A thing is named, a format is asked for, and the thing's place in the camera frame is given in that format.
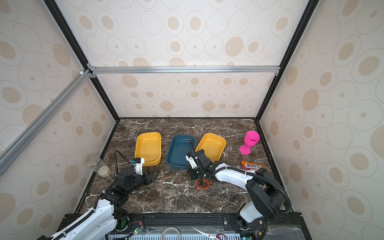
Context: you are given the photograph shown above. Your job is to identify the orange cable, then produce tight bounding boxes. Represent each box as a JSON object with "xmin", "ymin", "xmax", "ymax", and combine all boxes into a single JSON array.
[{"xmin": 185, "ymin": 170, "xmax": 214, "ymax": 192}]

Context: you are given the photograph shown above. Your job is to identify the red cable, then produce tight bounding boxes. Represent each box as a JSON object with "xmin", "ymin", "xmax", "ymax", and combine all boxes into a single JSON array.
[{"xmin": 157, "ymin": 172, "xmax": 187, "ymax": 187}]

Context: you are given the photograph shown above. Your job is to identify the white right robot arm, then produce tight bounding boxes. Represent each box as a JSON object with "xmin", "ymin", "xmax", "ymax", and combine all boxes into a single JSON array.
[{"xmin": 186, "ymin": 150, "xmax": 293, "ymax": 228}]

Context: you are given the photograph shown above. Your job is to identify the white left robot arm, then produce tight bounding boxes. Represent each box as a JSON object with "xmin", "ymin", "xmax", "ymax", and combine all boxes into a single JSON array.
[{"xmin": 39, "ymin": 167, "xmax": 158, "ymax": 240}]

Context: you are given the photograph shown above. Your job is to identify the right yellow plastic bin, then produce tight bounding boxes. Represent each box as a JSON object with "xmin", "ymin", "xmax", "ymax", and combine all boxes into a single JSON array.
[{"xmin": 196, "ymin": 133, "xmax": 227, "ymax": 162}]

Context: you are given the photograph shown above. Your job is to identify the yellow plastic bin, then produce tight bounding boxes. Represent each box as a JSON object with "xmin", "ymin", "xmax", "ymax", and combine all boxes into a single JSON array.
[
  {"xmin": 135, "ymin": 132, "xmax": 162, "ymax": 167},
  {"xmin": 196, "ymin": 133, "xmax": 227, "ymax": 162}
]

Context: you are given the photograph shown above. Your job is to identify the clear jar with powder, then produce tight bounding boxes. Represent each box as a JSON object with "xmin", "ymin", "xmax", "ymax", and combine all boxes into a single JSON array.
[{"xmin": 86, "ymin": 155, "xmax": 111, "ymax": 178}]

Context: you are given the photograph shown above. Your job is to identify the teal plastic bin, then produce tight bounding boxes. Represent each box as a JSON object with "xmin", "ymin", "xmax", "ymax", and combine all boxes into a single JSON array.
[{"xmin": 166, "ymin": 135, "xmax": 196, "ymax": 170}]

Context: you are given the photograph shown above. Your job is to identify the orange candy bag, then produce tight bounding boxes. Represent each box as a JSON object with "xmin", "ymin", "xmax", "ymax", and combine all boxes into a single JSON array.
[{"xmin": 241, "ymin": 161, "xmax": 263, "ymax": 171}]

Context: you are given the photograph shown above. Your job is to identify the left yellow plastic bin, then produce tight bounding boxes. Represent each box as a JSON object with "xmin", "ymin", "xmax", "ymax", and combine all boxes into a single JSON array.
[{"xmin": 135, "ymin": 132, "xmax": 162, "ymax": 167}]

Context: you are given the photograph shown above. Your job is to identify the pink plastic goblet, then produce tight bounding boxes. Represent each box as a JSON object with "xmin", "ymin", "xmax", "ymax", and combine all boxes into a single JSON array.
[{"xmin": 240, "ymin": 131, "xmax": 260, "ymax": 155}]

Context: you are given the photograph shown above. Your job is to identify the horizontal aluminium bar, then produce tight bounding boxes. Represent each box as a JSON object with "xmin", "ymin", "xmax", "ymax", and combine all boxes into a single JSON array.
[{"xmin": 91, "ymin": 66, "xmax": 280, "ymax": 74}]

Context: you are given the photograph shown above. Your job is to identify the diagonal aluminium bar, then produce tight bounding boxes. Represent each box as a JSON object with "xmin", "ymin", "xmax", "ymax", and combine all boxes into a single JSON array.
[{"xmin": 1, "ymin": 70, "xmax": 91, "ymax": 175}]

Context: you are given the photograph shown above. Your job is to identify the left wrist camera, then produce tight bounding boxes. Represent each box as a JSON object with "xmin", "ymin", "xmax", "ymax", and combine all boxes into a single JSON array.
[{"xmin": 131, "ymin": 158, "xmax": 145, "ymax": 175}]

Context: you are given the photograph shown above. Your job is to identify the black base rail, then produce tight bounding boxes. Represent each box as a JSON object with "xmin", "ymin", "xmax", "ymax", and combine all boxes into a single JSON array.
[{"xmin": 58, "ymin": 213, "xmax": 311, "ymax": 240}]

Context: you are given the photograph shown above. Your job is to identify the white looped cable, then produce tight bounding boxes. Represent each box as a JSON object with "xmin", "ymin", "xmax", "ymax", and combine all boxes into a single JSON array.
[{"xmin": 160, "ymin": 226, "xmax": 181, "ymax": 240}]

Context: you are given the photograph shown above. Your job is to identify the scissors with red handle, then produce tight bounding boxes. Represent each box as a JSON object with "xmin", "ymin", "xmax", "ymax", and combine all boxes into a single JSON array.
[{"xmin": 192, "ymin": 227, "xmax": 228, "ymax": 240}]

